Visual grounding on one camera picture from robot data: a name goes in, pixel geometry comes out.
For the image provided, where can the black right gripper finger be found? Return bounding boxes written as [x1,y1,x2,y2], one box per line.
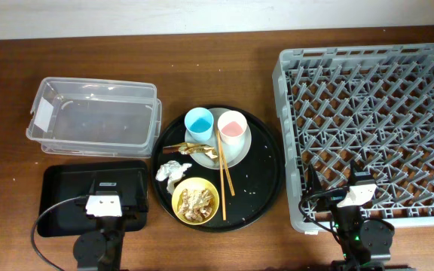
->
[307,163,322,195]
[349,160,371,181]

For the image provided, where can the white napkin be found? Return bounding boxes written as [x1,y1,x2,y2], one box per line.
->
[155,160,192,194]

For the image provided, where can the gold brown foil wrapper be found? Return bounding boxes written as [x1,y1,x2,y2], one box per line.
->
[163,142,219,163]

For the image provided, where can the yellow bowl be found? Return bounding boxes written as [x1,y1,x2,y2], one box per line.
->
[172,178,220,225]

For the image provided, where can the food scraps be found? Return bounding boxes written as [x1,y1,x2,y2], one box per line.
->
[178,189,214,223]

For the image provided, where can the blue cup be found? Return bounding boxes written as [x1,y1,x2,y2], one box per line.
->
[184,107,214,142]

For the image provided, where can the pink cup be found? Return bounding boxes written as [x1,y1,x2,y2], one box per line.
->
[217,111,247,145]

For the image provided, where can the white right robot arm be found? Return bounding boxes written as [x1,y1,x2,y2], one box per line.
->
[298,160,395,271]

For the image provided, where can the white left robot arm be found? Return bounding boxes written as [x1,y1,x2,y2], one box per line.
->
[73,169,149,270]

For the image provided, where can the grey dishwasher rack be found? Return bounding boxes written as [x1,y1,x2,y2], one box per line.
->
[272,43,434,234]

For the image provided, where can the clear plastic waste bin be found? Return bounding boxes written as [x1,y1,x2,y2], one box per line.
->
[26,77,162,158]

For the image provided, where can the black rectangular tray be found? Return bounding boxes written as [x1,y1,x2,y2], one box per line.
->
[38,160,148,237]

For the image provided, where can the round black serving tray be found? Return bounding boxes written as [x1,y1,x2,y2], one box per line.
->
[150,109,285,233]

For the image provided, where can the right wooden chopstick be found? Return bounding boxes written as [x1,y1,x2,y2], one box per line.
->
[215,129,235,196]

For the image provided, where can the wooden chopstick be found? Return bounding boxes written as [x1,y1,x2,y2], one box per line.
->
[215,129,235,196]
[215,128,227,221]

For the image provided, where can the grey round plate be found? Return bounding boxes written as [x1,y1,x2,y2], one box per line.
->
[191,108,252,169]

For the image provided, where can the left wooden chopstick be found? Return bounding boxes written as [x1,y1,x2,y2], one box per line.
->
[215,128,227,221]

